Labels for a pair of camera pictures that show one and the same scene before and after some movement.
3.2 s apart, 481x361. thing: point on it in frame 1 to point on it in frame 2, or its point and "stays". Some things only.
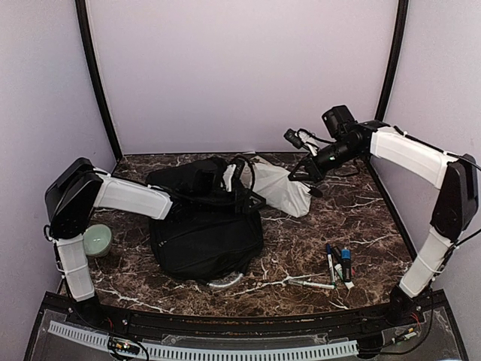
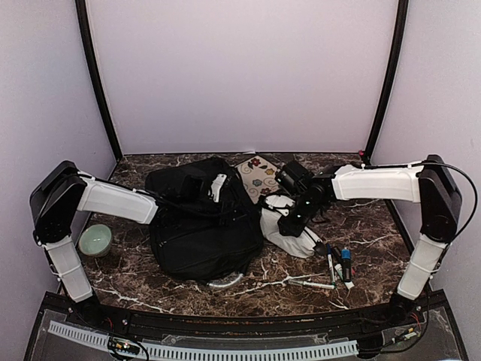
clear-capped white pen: [313, 284] stays
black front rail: [244, 324] stays
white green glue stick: [349, 284] stays
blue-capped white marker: [328, 248] stays
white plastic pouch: [274, 186] to [301, 246]
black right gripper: [315, 171] to [294, 229]
